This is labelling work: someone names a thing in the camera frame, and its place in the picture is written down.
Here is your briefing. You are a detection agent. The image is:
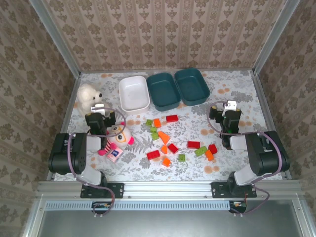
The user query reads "orange lego wedge piece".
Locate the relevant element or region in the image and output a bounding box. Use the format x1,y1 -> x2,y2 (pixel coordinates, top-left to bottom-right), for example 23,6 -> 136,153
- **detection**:
158,131 -> 171,145

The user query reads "grey metal panel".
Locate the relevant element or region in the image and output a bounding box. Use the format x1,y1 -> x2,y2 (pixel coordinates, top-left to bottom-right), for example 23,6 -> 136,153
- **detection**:
23,199 -> 309,237

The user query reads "slotted grey cable duct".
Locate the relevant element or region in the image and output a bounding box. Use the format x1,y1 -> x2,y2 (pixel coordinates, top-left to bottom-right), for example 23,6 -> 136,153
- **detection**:
45,200 -> 231,211

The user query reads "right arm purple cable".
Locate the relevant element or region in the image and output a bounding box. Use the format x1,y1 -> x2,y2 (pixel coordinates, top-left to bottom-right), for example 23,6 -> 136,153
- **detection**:
208,100 -> 283,217

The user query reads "white teddy bear plush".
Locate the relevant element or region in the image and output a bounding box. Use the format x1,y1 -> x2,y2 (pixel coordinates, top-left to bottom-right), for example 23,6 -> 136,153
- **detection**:
77,83 -> 103,117

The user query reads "small pink card box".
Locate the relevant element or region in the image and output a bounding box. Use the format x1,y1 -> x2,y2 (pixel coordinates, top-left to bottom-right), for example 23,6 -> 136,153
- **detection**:
106,148 -> 124,163

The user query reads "plush doll with orange glasses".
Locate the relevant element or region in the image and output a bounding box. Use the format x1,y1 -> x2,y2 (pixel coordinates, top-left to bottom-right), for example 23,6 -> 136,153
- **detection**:
97,121 -> 135,157

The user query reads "aluminium table edge rail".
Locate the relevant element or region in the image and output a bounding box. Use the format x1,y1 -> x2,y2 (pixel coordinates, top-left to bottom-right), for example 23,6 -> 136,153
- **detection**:
37,180 -> 301,199

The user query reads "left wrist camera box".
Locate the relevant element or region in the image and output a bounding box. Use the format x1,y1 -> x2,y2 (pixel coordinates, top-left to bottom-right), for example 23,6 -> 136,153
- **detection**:
90,103 -> 106,116

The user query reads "teal plastic container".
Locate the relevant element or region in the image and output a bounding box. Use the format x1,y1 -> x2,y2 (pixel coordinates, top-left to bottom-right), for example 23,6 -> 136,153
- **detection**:
174,68 -> 211,107
146,72 -> 181,112

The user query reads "aluminium frame post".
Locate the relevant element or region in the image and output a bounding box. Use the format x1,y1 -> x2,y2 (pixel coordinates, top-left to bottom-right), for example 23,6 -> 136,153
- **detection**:
29,0 -> 81,78
252,0 -> 301,74

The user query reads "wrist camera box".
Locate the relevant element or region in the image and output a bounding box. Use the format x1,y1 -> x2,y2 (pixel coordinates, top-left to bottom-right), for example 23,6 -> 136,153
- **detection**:
90,103 -> 106,116
223,100 -> 238,117

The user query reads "long green lego brick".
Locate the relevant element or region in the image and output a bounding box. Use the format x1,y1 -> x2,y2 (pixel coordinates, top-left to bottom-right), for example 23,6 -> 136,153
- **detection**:
194,146 -> 209,158

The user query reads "white plastic container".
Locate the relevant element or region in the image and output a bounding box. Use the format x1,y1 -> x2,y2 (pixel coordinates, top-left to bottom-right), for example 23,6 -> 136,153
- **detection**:
118,76 -> 151,115

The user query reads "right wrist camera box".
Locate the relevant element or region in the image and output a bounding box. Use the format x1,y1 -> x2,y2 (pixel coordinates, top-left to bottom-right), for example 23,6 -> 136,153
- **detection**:
223,100 -> 238,117

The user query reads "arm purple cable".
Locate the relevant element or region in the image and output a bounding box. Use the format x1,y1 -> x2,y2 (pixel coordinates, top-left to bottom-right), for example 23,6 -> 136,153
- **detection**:
208,100 -> 283,217
68,107 -> 127,218

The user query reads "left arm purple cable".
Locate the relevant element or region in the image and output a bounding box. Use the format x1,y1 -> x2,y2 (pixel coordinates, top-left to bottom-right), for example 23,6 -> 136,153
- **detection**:
68,107 -> 127,218

